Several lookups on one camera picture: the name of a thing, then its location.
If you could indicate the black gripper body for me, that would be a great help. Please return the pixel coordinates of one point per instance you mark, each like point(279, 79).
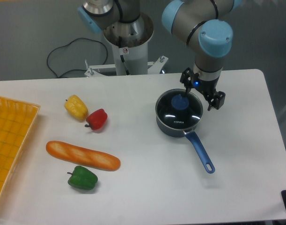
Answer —
point(206, 84)

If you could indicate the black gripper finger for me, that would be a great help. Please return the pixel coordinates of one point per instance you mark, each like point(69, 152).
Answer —
point(215, 99)
point(188, 79)

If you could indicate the glass lid with blue knob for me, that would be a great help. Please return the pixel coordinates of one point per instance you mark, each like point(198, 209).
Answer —
point(177, 110)

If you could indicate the dark blue saucepan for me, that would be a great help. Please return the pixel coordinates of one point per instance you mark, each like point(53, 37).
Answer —
point(192, 136)

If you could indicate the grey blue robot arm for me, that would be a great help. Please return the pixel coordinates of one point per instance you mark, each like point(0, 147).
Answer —
point(194, 22)

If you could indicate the red bell pepper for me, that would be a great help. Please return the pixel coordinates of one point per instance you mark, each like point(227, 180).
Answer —
point(96, 120)

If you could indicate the yellow bell pepper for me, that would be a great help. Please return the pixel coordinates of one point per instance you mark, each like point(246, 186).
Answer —
point(76, 108)

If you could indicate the orange baguette bread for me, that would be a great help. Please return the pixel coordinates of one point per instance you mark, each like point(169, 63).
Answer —
point(82, 156)

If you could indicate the green bell pepper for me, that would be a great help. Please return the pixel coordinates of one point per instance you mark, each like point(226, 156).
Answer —
point(82, 178)

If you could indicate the yellow woven basket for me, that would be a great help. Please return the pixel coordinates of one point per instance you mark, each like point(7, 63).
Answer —
point(16, 121)

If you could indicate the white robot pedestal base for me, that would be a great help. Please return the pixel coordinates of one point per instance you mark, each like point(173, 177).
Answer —
point(129, 42)

